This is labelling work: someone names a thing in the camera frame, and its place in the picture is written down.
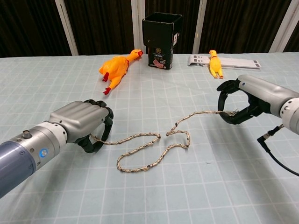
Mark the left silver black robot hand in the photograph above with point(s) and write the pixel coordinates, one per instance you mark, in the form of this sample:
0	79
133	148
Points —
79	116

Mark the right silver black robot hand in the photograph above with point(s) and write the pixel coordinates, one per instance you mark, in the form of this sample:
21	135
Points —
261	91

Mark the black open cardboard box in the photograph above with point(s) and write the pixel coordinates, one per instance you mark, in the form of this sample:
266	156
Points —
158	42

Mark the white folding stand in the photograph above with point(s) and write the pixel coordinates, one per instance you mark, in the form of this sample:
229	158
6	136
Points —
240	63

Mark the small yellow rubber chicken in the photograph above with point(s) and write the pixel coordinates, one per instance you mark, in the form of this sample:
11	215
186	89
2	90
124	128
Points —
215	65

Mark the light blue checked tablecloth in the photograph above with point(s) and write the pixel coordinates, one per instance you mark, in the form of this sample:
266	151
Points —
163	198

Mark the white frame post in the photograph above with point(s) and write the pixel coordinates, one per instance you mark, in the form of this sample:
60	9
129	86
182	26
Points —
137	23
66	28
199	28
285	25

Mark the large orange rubber chicken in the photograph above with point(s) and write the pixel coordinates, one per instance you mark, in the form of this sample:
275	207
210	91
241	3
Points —
114	67

